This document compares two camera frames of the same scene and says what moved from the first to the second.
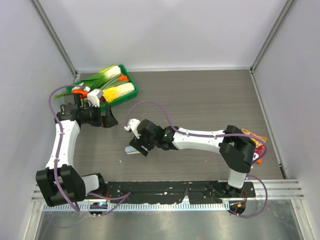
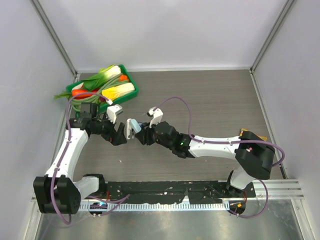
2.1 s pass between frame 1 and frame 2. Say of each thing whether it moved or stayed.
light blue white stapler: moved
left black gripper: moved
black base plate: stayed
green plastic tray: stayed
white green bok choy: stayed
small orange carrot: stayed
